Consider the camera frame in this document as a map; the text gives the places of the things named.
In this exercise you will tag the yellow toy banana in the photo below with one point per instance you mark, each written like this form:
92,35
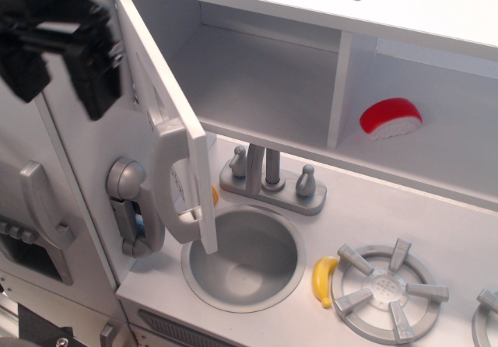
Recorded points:
320,279

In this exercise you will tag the grey fridge door handle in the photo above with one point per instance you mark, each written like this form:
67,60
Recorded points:
43,206

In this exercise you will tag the grey stove burner grate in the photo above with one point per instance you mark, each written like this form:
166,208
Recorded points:
385,294

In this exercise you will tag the white toy kitchen cabinet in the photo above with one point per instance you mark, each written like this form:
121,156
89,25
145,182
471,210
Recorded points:
294,76

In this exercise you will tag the grey toy faucet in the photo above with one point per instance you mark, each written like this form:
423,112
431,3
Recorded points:
255,172

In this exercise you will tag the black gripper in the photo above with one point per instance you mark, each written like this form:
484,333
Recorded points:
75,29

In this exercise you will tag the grey round sink basin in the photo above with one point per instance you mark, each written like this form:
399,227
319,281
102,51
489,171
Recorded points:
259,262

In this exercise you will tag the yellow toy shell pasta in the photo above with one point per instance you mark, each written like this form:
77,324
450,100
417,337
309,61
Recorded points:
215,195

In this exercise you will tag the grey toy telephone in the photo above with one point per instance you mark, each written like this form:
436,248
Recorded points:
134,208

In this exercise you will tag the grey ice dispenser panel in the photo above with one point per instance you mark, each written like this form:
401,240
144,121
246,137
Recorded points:
27,248

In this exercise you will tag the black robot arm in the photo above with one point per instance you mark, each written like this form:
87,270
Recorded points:
77,30

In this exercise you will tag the red white toy sushi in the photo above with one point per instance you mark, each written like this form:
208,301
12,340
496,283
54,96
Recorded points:
389,118

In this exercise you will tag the white microwave door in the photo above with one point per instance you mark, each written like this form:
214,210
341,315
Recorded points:
177,135

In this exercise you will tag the grey oven door handle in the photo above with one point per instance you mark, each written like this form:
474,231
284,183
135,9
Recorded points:
107,335

